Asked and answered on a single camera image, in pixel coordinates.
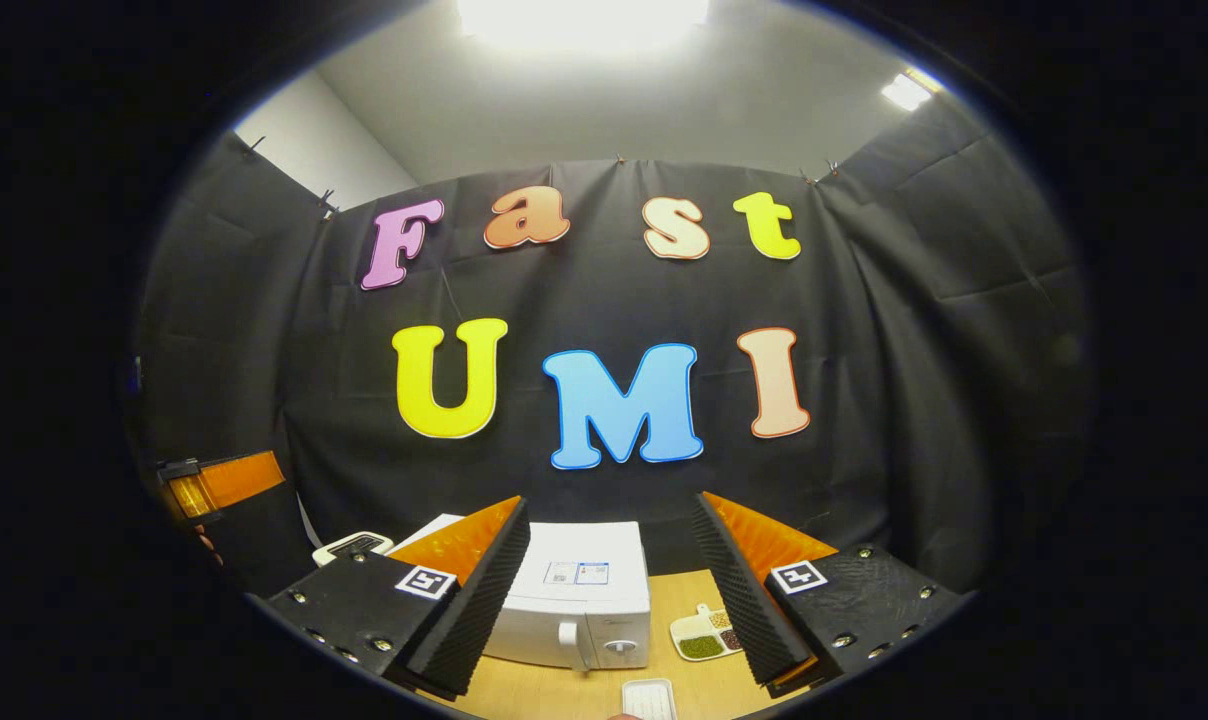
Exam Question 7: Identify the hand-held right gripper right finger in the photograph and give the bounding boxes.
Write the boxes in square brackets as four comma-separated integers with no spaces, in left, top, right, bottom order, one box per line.
[691,490,967,701]

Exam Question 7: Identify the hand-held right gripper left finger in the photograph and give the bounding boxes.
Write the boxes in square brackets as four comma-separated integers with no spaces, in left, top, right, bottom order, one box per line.
[264,496,532,701]

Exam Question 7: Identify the white microwave oven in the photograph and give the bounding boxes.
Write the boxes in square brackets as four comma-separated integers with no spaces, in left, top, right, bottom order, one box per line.
[389,513,653,672]

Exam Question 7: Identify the white divided dish of beans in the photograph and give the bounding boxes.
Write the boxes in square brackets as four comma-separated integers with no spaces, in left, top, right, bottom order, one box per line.
[669,603,745,663]

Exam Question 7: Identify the white plastic tray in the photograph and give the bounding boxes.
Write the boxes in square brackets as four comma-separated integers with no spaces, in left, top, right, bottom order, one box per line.
[621,679,678,720]

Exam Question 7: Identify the white toaster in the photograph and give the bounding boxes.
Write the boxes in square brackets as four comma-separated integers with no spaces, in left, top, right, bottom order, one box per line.
[312,531,395,568]

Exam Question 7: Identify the small ceiling light panel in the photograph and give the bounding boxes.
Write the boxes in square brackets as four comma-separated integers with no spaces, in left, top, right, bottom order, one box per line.
[881,68,943,114]

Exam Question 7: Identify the large ceiling light panel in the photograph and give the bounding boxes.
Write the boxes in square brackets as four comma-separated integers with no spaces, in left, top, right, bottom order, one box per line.
[459,0,711,53]

